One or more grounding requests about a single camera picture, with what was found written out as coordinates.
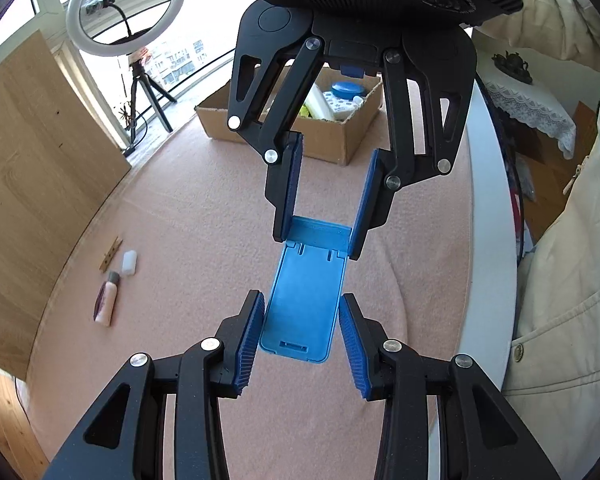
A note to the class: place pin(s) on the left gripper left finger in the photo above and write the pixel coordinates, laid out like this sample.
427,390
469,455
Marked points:
120,436

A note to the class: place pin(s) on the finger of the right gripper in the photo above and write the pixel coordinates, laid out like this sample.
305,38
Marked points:
275,64
445,105

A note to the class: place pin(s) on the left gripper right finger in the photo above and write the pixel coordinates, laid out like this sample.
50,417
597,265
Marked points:
481,436

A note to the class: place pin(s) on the blue round lid container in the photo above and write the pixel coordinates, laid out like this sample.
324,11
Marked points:
347,90

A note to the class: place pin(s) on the tissue pack with dots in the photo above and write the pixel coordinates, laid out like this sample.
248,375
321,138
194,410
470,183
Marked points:
343,109

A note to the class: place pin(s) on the pink bottle grey cap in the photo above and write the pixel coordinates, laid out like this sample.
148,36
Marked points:
106,299

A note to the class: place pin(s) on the small white cap piece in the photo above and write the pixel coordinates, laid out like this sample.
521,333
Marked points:
129,263

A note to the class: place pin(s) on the wooden clothespin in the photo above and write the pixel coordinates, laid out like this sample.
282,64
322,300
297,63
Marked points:
109,254

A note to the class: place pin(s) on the blue phone stand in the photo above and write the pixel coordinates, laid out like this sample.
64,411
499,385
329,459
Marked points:
302,311

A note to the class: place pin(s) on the yellow shuttlecock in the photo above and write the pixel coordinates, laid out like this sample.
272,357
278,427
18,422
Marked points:
304,112

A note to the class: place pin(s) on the white lotion bottle blue cap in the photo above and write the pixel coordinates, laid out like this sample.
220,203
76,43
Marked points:
317,105

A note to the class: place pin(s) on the cardboard box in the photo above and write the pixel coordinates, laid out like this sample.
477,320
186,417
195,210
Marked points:
334,142

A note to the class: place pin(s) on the dark teapot ornament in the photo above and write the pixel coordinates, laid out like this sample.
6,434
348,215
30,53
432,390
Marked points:
513,65

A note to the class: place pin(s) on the beige jacket person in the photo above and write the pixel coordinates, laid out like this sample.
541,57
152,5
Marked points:
553,375

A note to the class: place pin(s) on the white lace cloth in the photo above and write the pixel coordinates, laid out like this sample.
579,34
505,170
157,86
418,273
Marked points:
532,104

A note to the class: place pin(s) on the large wooden board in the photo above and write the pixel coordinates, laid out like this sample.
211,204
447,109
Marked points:
57,167

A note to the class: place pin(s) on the white ring light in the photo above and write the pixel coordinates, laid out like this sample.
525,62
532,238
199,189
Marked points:
87,44

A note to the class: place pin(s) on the webcam on ring light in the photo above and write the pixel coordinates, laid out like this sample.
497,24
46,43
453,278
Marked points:
93,6

